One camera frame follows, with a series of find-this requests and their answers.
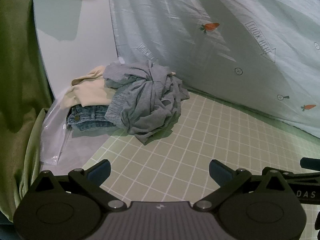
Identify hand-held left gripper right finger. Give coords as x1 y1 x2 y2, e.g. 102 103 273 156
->
193 159 292 212

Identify beige garment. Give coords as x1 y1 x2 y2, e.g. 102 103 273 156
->
61 65 118 110

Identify green curtain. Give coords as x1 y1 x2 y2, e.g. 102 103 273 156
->
0 0 59 222

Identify clear plastic bag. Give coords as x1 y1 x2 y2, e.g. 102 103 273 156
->
40 87 75 167

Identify grey pants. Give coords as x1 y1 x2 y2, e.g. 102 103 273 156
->
120 61 190 146

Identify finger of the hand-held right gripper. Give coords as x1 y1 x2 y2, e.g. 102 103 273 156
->
300 157 320 171

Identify blue denim jeans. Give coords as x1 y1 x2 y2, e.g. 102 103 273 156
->
65 105 120 132

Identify light blue carrot-print quilt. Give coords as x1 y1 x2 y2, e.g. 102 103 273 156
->
107 0 320 140

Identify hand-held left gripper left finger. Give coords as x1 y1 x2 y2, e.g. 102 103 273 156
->
35 159 128 211

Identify white board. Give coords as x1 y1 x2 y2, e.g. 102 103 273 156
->
32 0 121 101

